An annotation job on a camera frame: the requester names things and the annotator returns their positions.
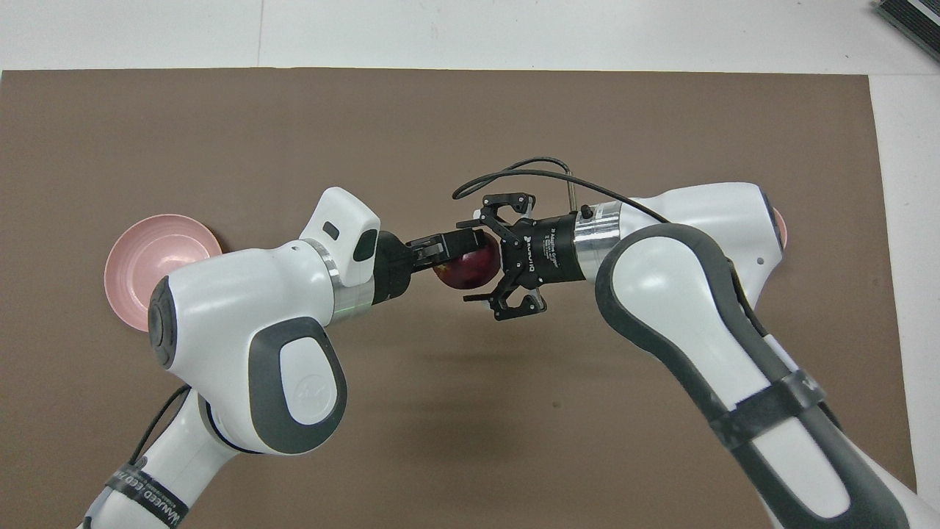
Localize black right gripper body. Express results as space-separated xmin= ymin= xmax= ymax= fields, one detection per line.
xmin=501 ymin=213 xmax=589 ymax=289

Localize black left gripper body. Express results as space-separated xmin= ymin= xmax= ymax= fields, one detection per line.
xmin=373 ymin=230 xmax=418 ymax=306

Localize dark red apple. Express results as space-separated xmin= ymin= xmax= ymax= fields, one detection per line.
xmin=433 ymin=231 xmax=502 ymax=290

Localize pink plate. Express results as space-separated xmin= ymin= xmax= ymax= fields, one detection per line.
xmin=104 ymin=214 xmax=223 ymax=334

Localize brown table mat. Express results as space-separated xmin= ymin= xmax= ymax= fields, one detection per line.
xmin=0 ymin=68 xmax=922 ymax=529

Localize black ribbed panel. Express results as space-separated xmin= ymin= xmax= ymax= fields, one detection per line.
xmin=874 ymin=0 xmax=940 ymax=64

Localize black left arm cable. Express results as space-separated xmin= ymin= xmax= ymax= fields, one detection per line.
xmin=77 ymin=385 xmax=193 ymax=529

